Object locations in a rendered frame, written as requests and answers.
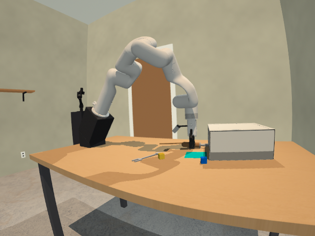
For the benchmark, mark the brown wooden handle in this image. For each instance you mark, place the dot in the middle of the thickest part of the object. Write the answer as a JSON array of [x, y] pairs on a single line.
[[196, 145]]

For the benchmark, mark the blue cube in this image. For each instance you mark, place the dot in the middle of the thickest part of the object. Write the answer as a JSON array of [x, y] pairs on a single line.
[[203, 160]]

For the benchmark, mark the teal flat square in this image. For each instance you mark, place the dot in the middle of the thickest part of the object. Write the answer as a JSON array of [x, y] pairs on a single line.
[[195, 154]]

